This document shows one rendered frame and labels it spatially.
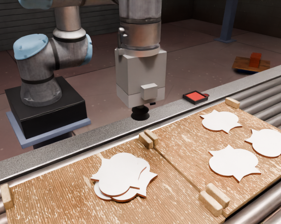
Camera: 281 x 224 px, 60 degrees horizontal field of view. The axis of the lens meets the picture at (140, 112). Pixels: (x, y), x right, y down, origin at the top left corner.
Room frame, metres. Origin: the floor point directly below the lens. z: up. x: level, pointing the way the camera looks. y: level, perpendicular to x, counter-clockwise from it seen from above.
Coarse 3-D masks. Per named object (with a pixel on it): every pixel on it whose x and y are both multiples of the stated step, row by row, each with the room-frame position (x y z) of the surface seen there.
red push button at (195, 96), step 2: (194, 92) 0.94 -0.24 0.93; (196, 92) 0.94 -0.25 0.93; (188, 94) 0.93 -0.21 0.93; (190, 94) 0.93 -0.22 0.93; (192, 94) 0.93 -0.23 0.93; (194, 94) 0.93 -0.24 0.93; (196, 94) 0.93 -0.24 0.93; (198, 94) 0.93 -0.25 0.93; (188, 96) 0.91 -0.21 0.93; (190, 96) 0.91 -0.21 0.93; (192, 96) 0.91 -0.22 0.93; (194, 96) 0.91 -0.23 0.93; (196, 96) 0.91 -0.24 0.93; (198, 96) 0.91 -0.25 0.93; (200, 96) 0.91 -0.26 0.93; (202, 96) 0.91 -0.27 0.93; (192, 98) 0.89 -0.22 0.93; (194, 98) 0.89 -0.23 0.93; (196, 98) 0.89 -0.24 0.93; (198, 98) 0.89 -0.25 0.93; (200, 98) 0.89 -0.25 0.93
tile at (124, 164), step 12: (120, 156) 0.50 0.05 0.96; (132, 156) 0.50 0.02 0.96; (108, 168) 0.45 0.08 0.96; (120, 168) 0.45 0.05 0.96; (132, 168) 0.45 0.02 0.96; (144, 168) 0.46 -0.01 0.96; (96, 180) 0.42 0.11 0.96; (108, 180) 0.41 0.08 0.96; (120, 180) 0.41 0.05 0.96; (132, 180) 0.41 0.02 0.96; (108, 192) 0.38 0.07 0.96; (120, 192) 0.38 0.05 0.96
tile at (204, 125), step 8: (216, 112) 0.75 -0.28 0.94; (224, 112) 0.75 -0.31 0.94; (208, 120) 0.70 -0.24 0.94; (216, 120) 0.70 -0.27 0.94; (224, 120) 0.70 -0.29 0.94; (232, 120) 0.70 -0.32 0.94; (208, 128) 0.66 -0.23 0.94; (216, 128) 0.65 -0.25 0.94; (224, 128) 0.65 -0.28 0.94; (232, 128) 0.66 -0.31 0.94
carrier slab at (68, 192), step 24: (120, 144) 0.58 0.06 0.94; (72, 168) 0.48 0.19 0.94; (96, 168) 0.48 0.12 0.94; (168, 168) 0.48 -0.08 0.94; (24, 192) 0.40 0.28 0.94; (48, 192) 0.40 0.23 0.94; (72, 192) 0.40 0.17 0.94; (168, 192) 0.40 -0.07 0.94; (192, 192) 0.40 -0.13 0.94; (24, 216) 0.33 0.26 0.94; (48, 216) 0.33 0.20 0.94; (72, 216) 0.33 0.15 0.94; (96, 216) 0.33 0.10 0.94; (120, 216) 0.33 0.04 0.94; (144, 216) 0.33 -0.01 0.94; (168, 216) 0.33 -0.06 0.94; (192, 216) 0.33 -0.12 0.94
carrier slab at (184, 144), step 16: (208, 112) 0.77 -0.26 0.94; (240, 112) 0.77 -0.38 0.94; (160, 128) 0.67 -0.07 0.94; (176, 128) 0.67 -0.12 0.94; (192, 128) 0.67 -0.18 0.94; (240, 128) 0.67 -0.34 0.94; (256, 128) 0.67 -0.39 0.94; (272, 128) 0.67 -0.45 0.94; (160, 144) 0.58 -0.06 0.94; (176, 144) 0.58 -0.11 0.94; (192, 144) 0.58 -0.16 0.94; (208, 144) 0.58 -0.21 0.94; (224, 144) 0.58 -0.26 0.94; (240, 144) 0.58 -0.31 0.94; (176, 160) 0.51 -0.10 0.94; (192, 160) 0.51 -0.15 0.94; (208, 160) 0.51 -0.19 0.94; (272, 160) 0.51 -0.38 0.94; (192, 176) 0.45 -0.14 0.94; (208, 176) 0.45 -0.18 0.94; (256, 176) 0.45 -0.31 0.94; (272, 176) 0.45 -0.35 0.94; (224, 192) 0.40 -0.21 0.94; (240, 192) 0.40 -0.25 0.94; (256, 192) 0.40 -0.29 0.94
